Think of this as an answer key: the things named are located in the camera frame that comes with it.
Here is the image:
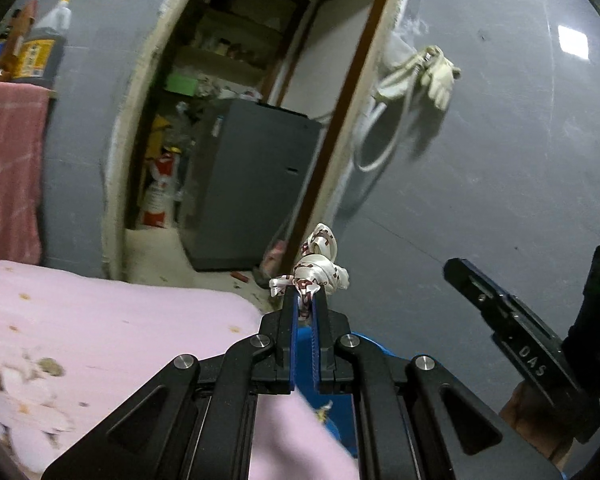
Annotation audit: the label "pink checked towel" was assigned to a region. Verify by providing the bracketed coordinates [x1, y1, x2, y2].
[0, 81, 51, 267]

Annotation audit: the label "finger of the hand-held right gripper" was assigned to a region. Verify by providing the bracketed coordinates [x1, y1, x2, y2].
[442, 257, 600, 444]

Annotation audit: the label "person's right hand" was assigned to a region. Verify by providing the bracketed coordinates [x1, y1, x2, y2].
[499, 385, 574, 467]

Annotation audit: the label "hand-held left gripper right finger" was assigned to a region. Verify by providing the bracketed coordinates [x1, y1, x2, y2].
[310, 287, 566, 480]

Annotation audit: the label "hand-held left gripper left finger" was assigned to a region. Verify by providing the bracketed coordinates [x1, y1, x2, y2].
[40, 282, 302, 480]

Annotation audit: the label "white patterned knotted ribbon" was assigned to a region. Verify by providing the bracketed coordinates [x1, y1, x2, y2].
[269, 222, 351, 320]

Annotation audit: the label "large dark oil bottle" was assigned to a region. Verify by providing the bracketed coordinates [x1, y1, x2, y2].
[12, 0, 73, 91]

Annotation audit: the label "blue plastic basin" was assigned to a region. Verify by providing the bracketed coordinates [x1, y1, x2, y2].
[299, 327, 412, 459]

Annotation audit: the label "pink blanket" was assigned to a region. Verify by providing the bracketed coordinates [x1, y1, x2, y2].
[0, 260, 361, 480]

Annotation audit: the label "white work gloves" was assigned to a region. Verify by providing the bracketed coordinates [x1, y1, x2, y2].
[394, 45, 463, 112]

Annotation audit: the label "orange sauce bottle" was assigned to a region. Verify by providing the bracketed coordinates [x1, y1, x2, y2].
[0, 0, 39, 82]

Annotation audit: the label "green box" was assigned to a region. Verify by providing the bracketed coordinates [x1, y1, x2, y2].
[164, 70, 202, 96]

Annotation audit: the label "white door frame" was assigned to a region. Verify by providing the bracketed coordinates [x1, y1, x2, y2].
[100, 0, 417, 282]

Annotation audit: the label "grey metal cabinet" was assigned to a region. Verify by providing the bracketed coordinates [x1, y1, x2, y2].
[180, 97, 327, 272]

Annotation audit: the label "white hose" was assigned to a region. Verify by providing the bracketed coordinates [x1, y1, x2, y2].
[355, 55, 432, 173]

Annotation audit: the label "yellow bag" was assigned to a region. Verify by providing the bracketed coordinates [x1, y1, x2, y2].
[147, 115, 174, 162]

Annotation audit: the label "pink slipper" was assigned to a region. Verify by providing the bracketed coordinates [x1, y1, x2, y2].
[262, 240, 289, 288]

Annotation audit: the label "wooden storage shelf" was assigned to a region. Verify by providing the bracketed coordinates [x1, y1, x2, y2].
[177, 0, 309, 98]

